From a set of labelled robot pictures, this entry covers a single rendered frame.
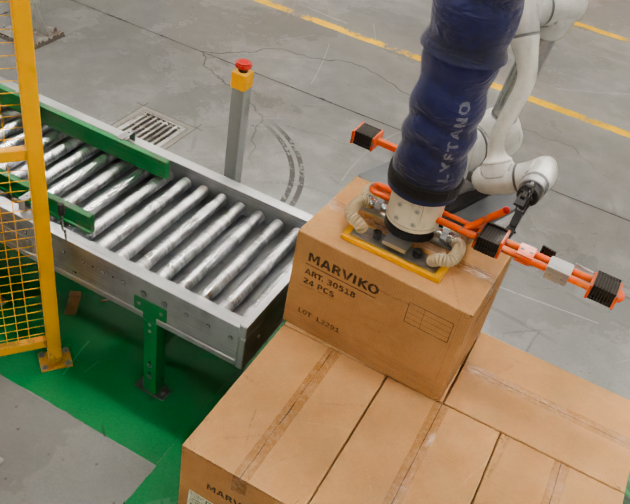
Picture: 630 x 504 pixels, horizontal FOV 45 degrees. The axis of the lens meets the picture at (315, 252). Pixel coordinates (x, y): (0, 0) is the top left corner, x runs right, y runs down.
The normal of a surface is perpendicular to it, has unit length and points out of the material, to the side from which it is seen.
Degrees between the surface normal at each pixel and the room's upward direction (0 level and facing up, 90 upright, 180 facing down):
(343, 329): 90
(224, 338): 90
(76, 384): 0
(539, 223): 0
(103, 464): 0
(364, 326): 90
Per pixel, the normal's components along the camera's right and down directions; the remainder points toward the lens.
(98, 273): -0.46, 0.51
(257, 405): 0.15, -0.76
